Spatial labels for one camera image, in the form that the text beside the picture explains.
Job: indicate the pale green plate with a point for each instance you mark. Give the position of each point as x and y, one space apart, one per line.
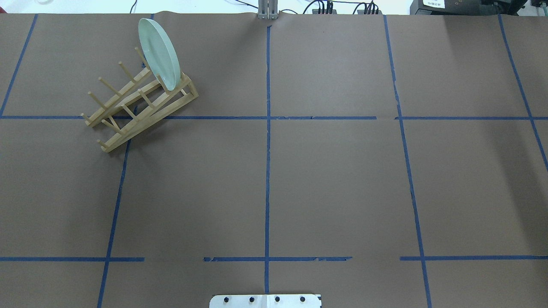
159 52

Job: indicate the wooden dish rack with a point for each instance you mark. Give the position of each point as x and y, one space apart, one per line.
137 106

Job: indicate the aluminium frame post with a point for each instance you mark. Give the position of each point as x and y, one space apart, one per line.
268 9

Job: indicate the metal base plate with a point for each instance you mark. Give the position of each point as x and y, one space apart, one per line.
266 301

